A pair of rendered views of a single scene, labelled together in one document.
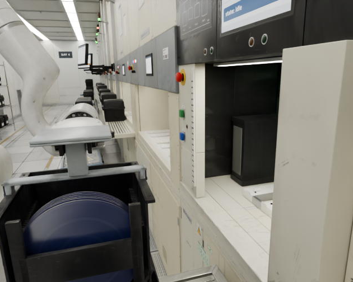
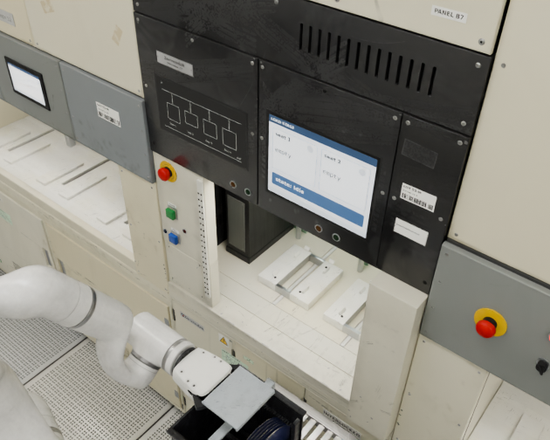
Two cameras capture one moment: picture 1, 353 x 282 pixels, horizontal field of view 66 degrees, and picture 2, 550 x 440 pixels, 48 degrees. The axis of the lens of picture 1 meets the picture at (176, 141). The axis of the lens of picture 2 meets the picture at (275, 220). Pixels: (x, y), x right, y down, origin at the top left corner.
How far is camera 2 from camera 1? 1.17 m
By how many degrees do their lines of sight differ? 41
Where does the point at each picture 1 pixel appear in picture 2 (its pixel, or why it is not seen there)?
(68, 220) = not seen: outside the picture
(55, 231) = not seen: outside the picture
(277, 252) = (360, 386)
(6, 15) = (85, 298)
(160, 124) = (0, 117)
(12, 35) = (99, 314)
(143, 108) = not seen: outside the picture
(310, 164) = (390, 351)
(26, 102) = (120, 363)
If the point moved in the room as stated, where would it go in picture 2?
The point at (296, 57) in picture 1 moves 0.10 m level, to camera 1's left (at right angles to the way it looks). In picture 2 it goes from (381, 295) to (347, 314)
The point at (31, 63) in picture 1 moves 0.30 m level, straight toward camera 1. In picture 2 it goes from (120, 328) to (248, 388)
